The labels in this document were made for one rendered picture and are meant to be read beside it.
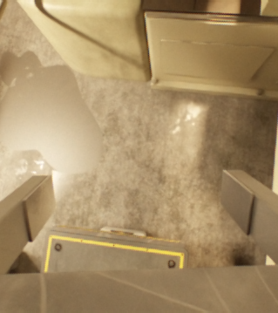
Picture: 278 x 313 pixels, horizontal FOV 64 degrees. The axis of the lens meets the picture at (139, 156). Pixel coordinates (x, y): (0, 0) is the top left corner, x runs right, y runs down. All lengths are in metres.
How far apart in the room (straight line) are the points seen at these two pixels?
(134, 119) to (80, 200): 0.63
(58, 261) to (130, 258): 0.35
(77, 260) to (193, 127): 0.99
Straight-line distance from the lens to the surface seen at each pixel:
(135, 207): 1.42
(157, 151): 1.43
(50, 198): 0.16
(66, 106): 1.65
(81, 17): 1.18
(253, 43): 1.19
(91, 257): 1.19
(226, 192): 0.17
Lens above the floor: 1.41
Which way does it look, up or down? 79 degrees down
